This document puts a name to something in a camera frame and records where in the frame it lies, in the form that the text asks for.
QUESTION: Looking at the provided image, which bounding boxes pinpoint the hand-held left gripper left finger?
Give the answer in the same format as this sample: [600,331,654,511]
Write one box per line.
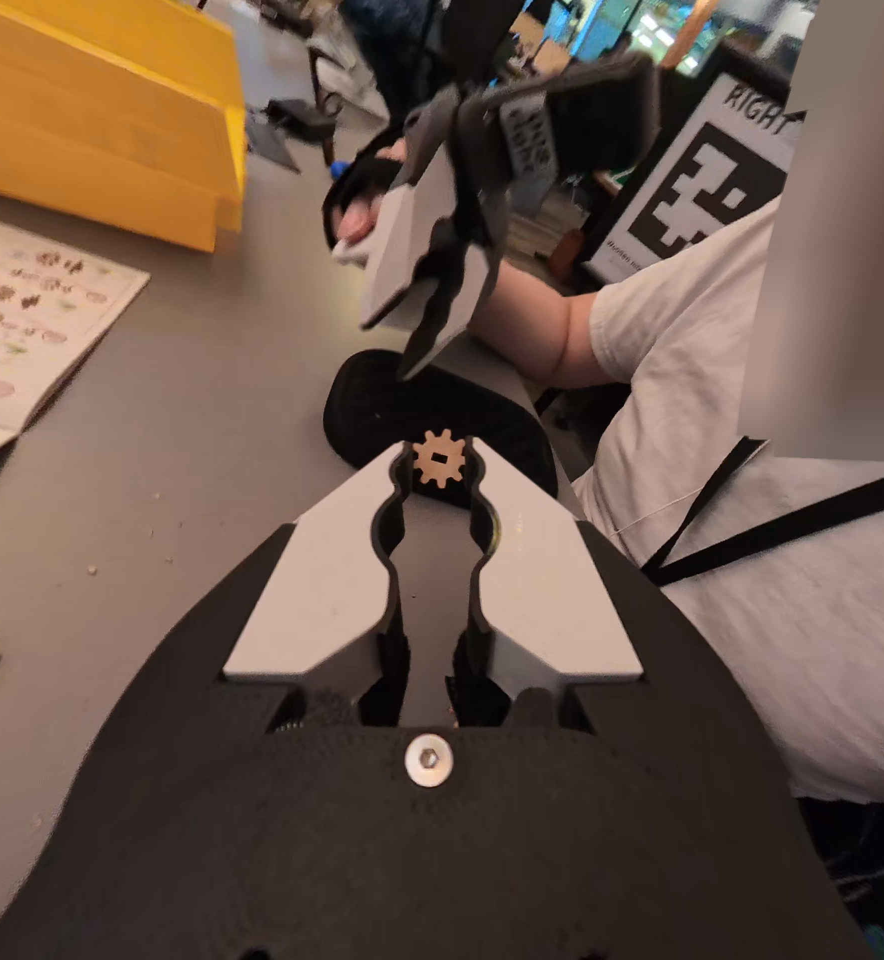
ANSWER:
[221,441,413,727]

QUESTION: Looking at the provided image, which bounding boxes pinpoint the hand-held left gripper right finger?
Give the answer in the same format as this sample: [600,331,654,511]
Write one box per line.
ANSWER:
[466,437,645,727]

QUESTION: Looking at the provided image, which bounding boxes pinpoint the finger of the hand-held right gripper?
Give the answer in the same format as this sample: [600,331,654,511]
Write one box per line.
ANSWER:
[358,159,459,331]
[399,243,500,381]

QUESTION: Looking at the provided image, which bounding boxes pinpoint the small wooden gear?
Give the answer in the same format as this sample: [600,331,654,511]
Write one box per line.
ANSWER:
[412,429,467,491]

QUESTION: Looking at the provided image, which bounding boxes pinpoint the person's right forearm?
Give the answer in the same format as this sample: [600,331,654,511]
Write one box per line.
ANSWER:
[472,255,609,391]

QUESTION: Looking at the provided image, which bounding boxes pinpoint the person's right hand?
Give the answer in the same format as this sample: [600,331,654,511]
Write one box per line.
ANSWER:
[335,141,413,252]

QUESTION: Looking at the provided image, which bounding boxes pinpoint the black mesh wrist pad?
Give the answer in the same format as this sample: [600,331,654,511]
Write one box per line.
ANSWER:
[323,348,560,502]

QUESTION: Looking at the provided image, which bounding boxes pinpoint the black framed marker sign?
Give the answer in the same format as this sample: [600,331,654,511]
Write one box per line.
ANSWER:
[586,71,809,285]

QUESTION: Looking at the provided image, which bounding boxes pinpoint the person's white t-shirt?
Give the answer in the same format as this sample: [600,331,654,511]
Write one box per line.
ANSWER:
[571,196,884,810]

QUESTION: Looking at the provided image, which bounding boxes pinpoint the yellow stacked storage bins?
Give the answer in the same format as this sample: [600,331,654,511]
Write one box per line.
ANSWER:
[0,0,249,255]

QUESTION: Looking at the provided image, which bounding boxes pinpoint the open instruction booklet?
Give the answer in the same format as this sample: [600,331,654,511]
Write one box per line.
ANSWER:
[0,208,152,485]

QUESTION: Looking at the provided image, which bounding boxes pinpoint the black shoulder strap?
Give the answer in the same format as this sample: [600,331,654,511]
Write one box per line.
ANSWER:
[640,437,884,588]

